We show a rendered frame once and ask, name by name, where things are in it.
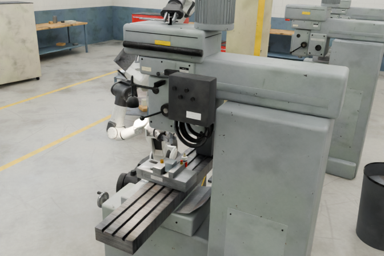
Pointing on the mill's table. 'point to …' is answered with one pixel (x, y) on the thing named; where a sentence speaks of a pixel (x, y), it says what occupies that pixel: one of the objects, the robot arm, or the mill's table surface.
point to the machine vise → (169, 179)
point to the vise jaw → (159, 167)
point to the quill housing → (163, 124)
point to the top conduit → (163, 48)
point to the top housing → (172, 39)
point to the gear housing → (154, 63)
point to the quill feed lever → (158, 112)
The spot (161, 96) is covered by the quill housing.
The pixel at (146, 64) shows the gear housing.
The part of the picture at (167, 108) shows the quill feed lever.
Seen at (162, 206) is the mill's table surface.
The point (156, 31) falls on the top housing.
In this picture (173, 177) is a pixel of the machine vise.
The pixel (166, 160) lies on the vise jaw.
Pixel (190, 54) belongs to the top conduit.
